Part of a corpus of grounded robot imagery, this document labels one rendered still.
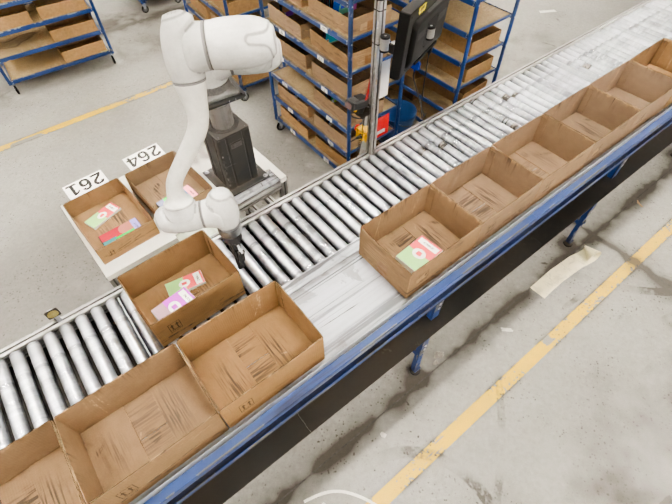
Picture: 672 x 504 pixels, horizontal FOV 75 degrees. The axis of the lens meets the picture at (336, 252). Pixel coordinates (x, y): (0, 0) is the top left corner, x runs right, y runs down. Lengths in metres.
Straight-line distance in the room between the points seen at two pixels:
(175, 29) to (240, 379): 1.10
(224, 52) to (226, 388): 1.06
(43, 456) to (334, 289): 1.10
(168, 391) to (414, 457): 1.30
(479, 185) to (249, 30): 1.30
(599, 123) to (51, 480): 2.86
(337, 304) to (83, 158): 2.95
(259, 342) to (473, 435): 1.32
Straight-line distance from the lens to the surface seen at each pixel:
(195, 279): 2.02
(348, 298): 1.74
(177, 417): 1.63
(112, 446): 1.68
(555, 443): 2.67
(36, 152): 4.48
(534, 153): 2.49
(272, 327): 1.69
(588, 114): 2.85
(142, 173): 2.53
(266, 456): 1.81
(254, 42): 1.38
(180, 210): 1.62
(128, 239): 2.22
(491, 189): 2.22
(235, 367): 1.64
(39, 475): 1.76
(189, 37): 1.40
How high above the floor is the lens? 2.37
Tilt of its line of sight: 53 degrees down
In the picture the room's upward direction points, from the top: 1 degrees counter-clockwise
